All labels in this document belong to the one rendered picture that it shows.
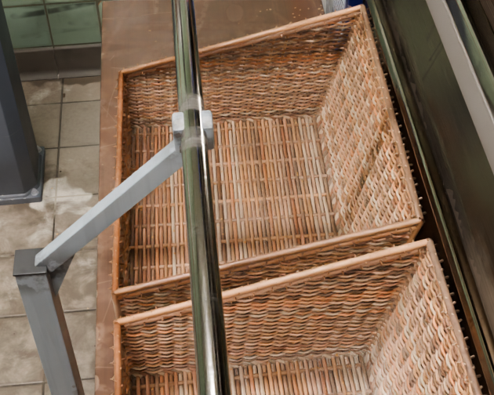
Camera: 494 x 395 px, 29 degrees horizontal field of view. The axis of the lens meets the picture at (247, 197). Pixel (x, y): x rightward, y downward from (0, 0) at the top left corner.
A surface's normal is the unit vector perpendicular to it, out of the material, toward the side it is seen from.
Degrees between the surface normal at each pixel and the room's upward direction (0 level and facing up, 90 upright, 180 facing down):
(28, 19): 90
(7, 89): 90
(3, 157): 90
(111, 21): 0
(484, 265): 70
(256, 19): 0
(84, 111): 0
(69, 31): 90
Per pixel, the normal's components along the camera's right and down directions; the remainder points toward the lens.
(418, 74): -0.94, -0.16
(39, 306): 0.09, 0.72
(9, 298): -0.02, -0.69
